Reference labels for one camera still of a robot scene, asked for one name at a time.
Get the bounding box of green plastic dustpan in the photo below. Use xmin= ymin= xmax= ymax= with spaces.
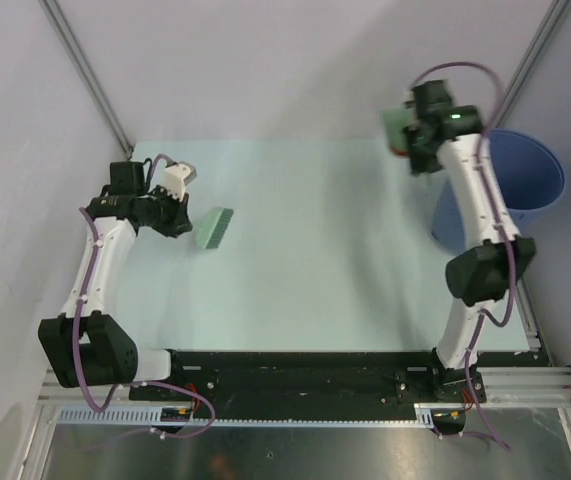
xmin=380 ymin=107 xmax=412 ymax=157

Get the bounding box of large red paper scrap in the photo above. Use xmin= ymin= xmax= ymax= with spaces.
xmin=389 ymin=145 xmax=407 ymax=157

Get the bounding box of green hand brush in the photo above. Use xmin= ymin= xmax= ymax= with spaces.
xmin=195 ymin=207 xmax=234 ymax=250

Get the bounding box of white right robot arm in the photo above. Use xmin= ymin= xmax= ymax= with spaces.
xmin=403 ymin=80 xmax=536 ymax=402

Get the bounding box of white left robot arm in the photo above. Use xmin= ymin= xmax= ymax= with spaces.
xmin=38 ymin=161 xmax=196 ymax=400

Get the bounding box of blue plastic bucket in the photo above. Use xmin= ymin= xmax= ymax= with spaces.
xmin=431 ymin=129 xmax=565 ymax=254

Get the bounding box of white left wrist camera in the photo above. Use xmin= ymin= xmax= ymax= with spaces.
xmin=160 ymin=162 xmax=197 ymax=202

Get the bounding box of right aluminium corner post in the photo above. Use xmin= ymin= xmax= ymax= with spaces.
xmin=493 ymin=0 xmax=571 ymax=127

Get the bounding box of aluminium corner post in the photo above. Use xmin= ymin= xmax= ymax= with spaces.
xmin=493 ymin=0 xmax=571 ymax=127
xmin=39 ymin=0 xmax=133 ymax=159

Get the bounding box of left aluminium corner post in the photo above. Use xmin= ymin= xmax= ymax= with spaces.
xmin=39 ymin=0 xmax=133 ymax=159

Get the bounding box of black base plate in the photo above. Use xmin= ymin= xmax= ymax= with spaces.
xmin=129 ymin=349 xmax=486 ymax=402

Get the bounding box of white slotted cable duct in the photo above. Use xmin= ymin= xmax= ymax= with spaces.
xmin=56 ymin=404 xmax=463 ymax=428

